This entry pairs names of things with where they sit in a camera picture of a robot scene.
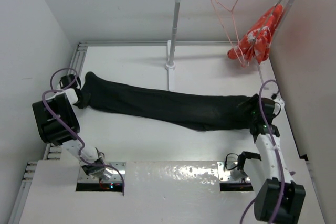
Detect black trousers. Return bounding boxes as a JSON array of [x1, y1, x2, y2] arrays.
[[76, 72, 251, 132]]

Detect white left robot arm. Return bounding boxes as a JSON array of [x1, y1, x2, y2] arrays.
[[32, 74, 107, 179]]

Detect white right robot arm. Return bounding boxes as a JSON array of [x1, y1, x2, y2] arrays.
[[237, 94, 306, 223]]

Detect red white patterned garment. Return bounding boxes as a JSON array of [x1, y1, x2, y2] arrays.
[[227, 4, 284, 64]]

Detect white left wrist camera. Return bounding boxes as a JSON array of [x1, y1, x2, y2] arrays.
[[56, 84, 65, 92]]

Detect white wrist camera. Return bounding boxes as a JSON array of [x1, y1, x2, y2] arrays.
[[56, 84, 65, 92], [274, 98, 285, 117]]

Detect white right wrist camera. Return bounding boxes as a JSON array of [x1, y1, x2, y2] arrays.
[[274, 98, 285, 117]]

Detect aluminium table edge rail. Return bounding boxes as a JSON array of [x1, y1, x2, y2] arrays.
[[7, 40, 232, 224]]

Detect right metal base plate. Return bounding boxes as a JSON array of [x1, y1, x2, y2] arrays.
[[217, 161, 250, 183]]

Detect metal base plate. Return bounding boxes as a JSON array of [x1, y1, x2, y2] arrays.
[[77, 161, 126, 183], [217, 161, 250, 183]]

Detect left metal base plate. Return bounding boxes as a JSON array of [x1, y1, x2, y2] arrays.
[[77, 161, 126, 183]]

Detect pink wire hanger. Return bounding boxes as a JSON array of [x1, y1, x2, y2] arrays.
[[211, 0, 249, 68]]

